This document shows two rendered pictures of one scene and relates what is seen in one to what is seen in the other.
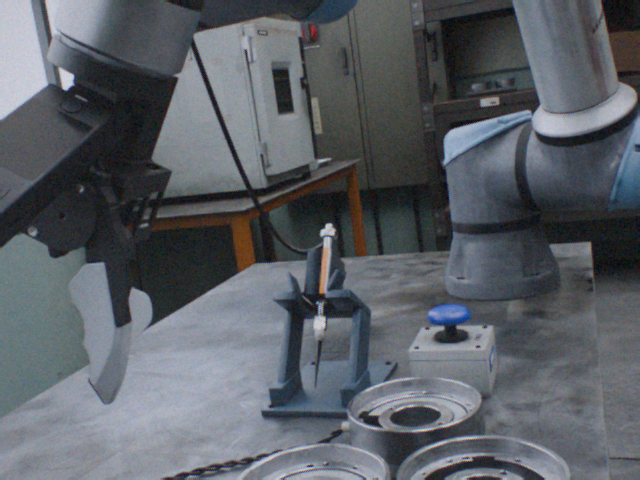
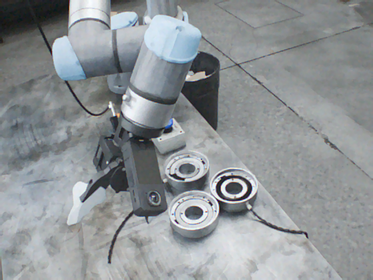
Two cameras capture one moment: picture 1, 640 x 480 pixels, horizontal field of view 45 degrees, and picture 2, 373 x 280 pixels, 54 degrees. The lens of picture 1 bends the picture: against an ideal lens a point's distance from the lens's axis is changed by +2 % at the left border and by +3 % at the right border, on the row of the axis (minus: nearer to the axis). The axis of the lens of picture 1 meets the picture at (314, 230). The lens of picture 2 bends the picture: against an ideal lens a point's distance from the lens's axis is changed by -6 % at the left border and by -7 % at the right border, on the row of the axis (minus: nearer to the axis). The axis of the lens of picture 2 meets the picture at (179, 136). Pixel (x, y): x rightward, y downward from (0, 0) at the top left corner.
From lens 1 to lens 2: 0.54 m
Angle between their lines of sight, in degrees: 47
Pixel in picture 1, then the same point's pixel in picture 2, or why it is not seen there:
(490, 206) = not seen: hidden behind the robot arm
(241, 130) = not seen: outside the picture
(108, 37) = (162, 123)
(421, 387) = (176, 155)
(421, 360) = (164, 143)
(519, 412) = (200, 149)
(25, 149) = (149, 173)
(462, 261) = (118, 79)
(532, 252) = not seen: hidden behind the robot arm
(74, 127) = (150, 155)
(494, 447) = (224, 172)
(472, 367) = (180, 139)
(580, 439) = (225, 153)
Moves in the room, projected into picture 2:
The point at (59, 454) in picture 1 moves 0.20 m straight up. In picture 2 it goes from (57, 234) to (25, 170)
